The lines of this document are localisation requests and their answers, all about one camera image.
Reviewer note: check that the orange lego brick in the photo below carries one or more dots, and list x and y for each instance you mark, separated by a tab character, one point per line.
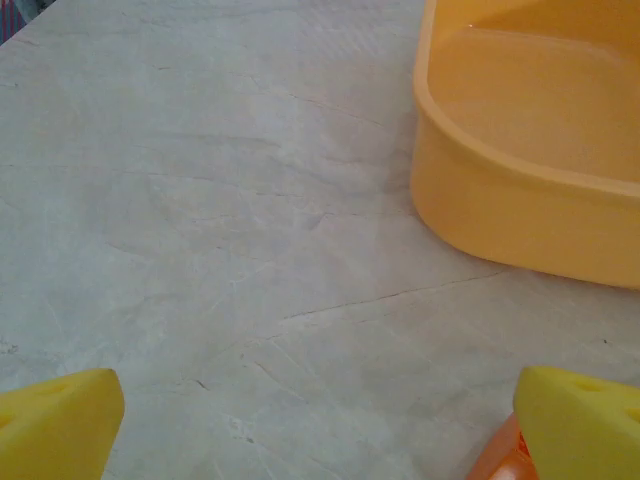
500	455

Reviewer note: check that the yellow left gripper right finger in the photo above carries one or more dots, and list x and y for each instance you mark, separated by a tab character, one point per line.
575	435

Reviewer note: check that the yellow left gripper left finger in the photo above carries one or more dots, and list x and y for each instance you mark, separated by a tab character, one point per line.
50	430

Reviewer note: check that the orange plastic bin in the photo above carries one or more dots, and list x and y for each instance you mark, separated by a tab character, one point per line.
525	225

